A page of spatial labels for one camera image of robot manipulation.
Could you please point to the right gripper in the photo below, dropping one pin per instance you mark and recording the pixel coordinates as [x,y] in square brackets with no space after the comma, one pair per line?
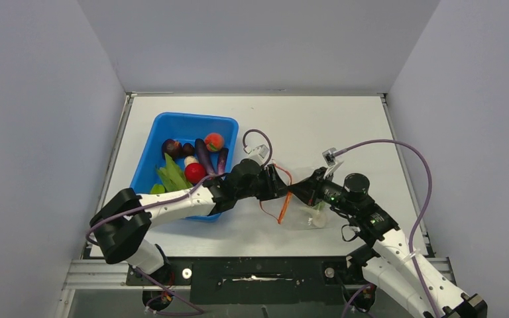
[305,189]

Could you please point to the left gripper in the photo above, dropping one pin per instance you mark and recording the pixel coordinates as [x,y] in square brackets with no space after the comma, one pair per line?
[274,187]

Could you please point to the clear zip top bag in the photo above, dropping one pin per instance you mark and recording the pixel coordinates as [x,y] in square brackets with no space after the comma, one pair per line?
[287,210]

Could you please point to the fake purple eggplant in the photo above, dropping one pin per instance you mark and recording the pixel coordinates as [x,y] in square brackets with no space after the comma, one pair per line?
[204,157]
[222,160]

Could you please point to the small fake white mushroom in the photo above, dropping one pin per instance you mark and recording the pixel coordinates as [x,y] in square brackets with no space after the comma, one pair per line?
[190,160]

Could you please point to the small dark fake fig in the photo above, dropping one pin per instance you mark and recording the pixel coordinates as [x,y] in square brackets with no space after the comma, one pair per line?
[187,150]

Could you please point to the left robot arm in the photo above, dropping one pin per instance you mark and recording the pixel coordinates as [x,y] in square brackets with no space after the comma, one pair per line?
[120,226]

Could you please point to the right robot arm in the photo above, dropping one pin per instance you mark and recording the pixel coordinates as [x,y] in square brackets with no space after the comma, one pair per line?
[388,261]

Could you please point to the green fake bumpy vegetable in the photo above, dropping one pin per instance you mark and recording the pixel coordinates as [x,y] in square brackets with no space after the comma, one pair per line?
[320,206]

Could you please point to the white fake garlic piece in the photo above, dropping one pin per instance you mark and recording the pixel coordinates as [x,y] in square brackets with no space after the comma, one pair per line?
[314,218]

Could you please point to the fake peach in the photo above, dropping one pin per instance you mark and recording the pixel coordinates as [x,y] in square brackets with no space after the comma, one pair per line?
[214,142]

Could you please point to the green fake leafy vegetable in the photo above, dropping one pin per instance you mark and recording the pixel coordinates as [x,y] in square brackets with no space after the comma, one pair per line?
[172,176]

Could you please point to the fake dark plum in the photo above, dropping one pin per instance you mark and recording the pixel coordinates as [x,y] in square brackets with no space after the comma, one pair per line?
[171,148]

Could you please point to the green fake lime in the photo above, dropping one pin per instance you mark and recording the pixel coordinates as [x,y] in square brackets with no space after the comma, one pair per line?
[157,189]

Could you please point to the blue plastic bin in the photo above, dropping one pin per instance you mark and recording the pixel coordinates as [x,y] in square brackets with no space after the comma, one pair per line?
[176,134]

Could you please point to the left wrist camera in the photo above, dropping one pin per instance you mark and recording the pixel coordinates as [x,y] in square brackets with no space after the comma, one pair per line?
[258,154]

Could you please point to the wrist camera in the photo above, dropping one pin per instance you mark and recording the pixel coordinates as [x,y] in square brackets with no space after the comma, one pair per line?
[332,163]
[258,154]

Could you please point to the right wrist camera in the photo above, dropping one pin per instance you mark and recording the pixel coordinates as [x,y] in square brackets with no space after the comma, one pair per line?
[332,163]

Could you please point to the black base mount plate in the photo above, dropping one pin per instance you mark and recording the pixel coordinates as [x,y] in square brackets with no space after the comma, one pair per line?
[276,292]

